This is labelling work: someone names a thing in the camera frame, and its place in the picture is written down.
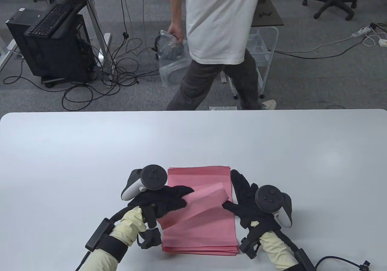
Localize black computer tower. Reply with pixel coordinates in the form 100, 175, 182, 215
6, 0, 96, 88

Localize person's right hand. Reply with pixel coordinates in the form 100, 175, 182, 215
222, 171, 280, 230

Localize long dark floor cable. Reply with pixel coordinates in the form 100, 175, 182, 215
274, 37, 368, 60

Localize metal desk leg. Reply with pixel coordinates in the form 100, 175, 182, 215
67, 0, 112, 85

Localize dark brown board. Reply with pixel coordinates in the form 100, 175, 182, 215
251, 0, 285, 27

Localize black glove sensor module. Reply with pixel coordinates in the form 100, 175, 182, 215
239, 238, 261, 259
138, 227, 162, 250

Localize person's left hand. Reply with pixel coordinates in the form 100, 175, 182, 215
128, 186, 195, 220

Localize white power strip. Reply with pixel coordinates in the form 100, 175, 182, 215
351, 26, 373, 38

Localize white wire cart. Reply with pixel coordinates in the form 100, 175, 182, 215
224, 26, 279, 100

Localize person's left forearm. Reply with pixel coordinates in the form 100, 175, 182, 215
79, 206, 147, 271

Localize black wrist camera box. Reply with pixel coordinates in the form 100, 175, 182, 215
85, 218, 114, 252
295, 248, 316, 271

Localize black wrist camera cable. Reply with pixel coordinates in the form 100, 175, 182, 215
314, 255, 371, 271
76, 251, 91, 271

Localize black floor cables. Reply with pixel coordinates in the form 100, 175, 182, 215
3, 0, 170, 112

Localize black keyboard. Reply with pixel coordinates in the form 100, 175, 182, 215
24, 3, 73, 38

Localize grey plastic bag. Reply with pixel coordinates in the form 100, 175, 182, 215
155, 29, 194, 61

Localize black white hand controller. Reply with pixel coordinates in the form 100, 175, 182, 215
255, 185, 293, 229
121, 164, 168, 201

